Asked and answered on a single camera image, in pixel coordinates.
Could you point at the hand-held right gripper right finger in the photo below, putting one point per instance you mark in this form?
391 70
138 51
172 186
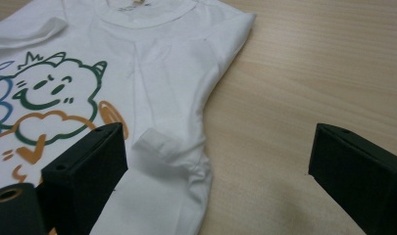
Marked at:
359 182

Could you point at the white printed t-shirt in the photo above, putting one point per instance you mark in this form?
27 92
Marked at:
160 81

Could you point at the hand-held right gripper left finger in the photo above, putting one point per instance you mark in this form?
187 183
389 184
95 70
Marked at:
85 176

